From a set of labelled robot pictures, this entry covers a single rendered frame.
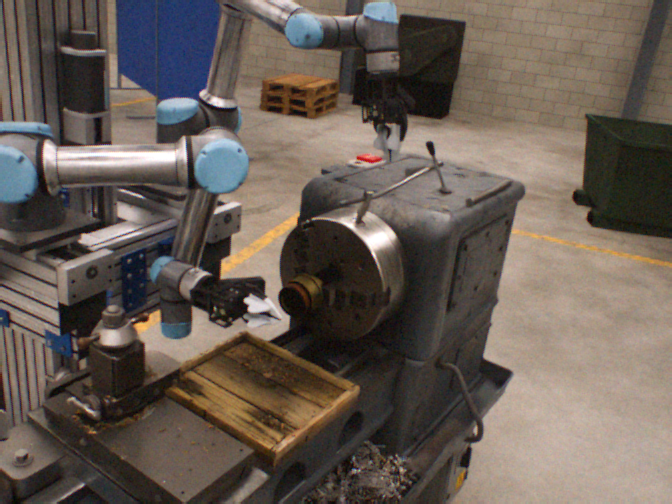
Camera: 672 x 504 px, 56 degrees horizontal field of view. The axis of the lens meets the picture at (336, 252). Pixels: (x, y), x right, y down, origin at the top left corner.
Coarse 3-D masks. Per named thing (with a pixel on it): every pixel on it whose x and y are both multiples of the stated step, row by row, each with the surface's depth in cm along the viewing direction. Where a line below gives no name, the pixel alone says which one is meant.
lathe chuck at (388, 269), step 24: (336, 216) 150; (288, 240) 157; (336, 240) 149; (360, 240) 144; (384, 240) 149; (288, 264) 159; (336, 264) 150; (360, 264) 146; (384, 264) 145; (384, 288) 144; (336, 312) 154; (360, 312) 150; (384, 312) 149; (336, 336) 156; (360, 336) 152
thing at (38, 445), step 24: (24, 432) 118; (48, 432) 117; (0, 456) 112; (24, 456) 110; (48, 456) 113; (72, 456) 114; (96, 456) 112; (0, 480) 109; (24, 480) 108; (48, 480) 112; (96, 480) 111; (120, 480) 107; (240, 480) 110; (264, 480) 111
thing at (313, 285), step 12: (300, 276) 145; (312, 276) 147; (288, 288) 141; (300, 288) 141; (312, 288) 142; (288, 300) 145; (300, 300) 140; (312, 300) 142; (288, 312) 143; (300, 312) 141
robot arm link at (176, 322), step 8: (160, 296) 148; (160, 304) 148; (168, 304) 146; (176, 304) 146; (184, 304) 147; (160, 312) 150; (168, 312) 147; (176, 312) 147; (184, 312) 148; (168, 320) 148; (176, 320) 148; (184, 320) 149; (192, 320) 153; (168, 328) 149; (176, 328) 149; (184, 328) 150; (168, 336) 150; (176, 336) 150; (184, 336) 151
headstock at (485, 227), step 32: (416, 160) 203; (320, 192) 169; (352, 192) 165; (416, 192) 169; (512, 192) 184; (416, 224) 154; (448, 224) 151; (480, 224) 173; (512, 224) 198; (416, 256) 155; (448, 256) 154; (480, 256) 177; (416, 288) 158; (448, 288) 161; (480, 288) 188; (416, 320) 160; (448, 320) 175; (416, 352) 163
